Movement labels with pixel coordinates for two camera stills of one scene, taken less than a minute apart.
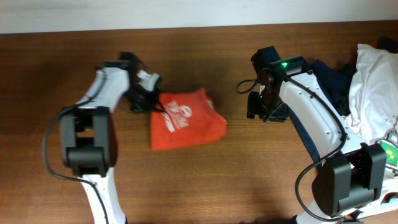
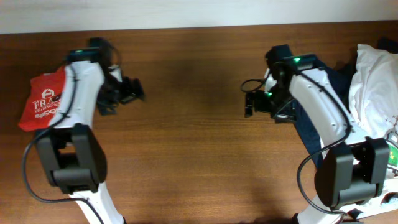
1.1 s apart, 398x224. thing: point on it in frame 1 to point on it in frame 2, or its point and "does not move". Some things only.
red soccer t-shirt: x=182 y=117 to x=40 y=106
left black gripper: x=157 y=106 to x=119 y=91
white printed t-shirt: x=373 y=116 does not move
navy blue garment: x=337 y=81 does not move
